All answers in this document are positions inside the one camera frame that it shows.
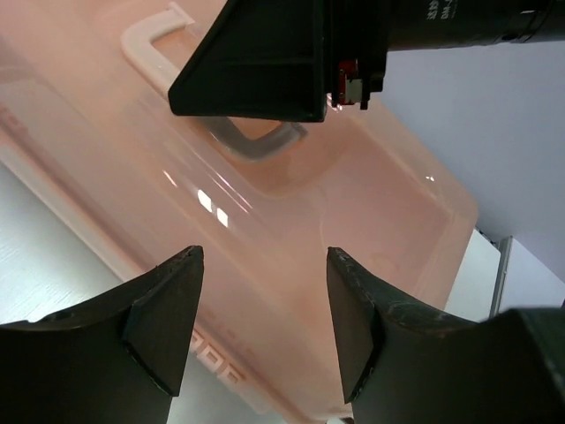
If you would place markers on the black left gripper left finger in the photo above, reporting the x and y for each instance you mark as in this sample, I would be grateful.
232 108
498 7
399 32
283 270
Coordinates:
116 358

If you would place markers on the pink plastic toolbox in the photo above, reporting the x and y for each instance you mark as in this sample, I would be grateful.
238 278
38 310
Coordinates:
86 125

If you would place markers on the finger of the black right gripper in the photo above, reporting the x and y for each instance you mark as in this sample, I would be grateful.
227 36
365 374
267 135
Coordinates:
260 59

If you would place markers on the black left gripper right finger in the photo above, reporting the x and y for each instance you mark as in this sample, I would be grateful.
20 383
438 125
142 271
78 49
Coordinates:
403 361

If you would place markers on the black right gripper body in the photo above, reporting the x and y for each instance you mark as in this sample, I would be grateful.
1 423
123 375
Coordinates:
362 33

